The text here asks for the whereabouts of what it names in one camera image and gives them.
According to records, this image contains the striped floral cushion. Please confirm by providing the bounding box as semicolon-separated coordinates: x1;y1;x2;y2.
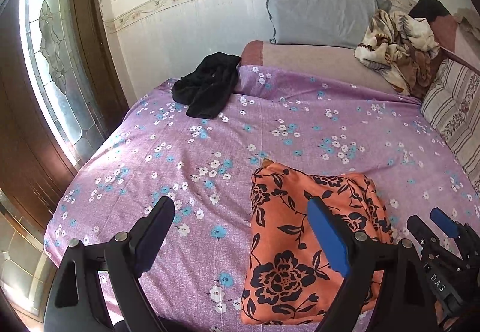
421;59;480;191

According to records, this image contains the black crumpled garment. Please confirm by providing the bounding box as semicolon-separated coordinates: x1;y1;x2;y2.
172;52;241;119

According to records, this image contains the purple floral bed sheet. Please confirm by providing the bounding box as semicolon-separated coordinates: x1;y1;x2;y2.
44;66;479;331

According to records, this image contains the pink padded headboard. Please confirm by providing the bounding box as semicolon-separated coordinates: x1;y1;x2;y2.
430;15;479;73

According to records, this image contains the orange black floral blouse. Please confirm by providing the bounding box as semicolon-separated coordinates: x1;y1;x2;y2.
241;160;393;325

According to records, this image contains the black garment on headboard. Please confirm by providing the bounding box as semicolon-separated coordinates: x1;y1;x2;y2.
408;0;451;23

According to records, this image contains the wooden door with stained glass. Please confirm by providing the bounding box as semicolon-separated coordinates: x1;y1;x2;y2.
1;0;128;322

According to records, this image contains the beige towel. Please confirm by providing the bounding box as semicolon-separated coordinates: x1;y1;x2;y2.
454;8;480;41

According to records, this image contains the beige brown floral blanket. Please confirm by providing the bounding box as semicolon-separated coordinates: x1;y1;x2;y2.
354;10;443;100

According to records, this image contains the grey pillow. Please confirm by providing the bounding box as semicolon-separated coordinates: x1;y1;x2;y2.
266;0;392;49

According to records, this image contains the pink quilted mattress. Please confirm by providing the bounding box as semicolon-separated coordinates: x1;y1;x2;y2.
241;40;395;94

